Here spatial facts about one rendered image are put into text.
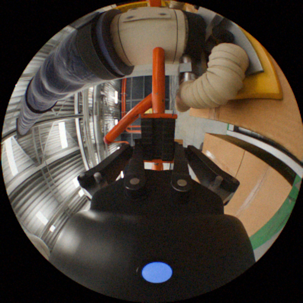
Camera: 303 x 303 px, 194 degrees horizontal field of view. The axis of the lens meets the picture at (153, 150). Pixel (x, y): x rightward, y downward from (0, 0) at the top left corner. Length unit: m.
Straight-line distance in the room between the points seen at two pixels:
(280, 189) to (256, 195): 0.17
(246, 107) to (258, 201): 0.52
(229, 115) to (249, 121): 0.05
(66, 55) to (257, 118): 0.33
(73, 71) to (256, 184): 0.80
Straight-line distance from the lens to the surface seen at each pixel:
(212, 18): 0.20
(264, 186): 0.59
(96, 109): 5.93
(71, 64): 0.24
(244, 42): 0.16
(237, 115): 0.18
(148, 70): 1.31
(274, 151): 0.49
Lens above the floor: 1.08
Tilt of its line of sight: 4 degrees up
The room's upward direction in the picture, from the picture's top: 88 degrees counter-clockwise
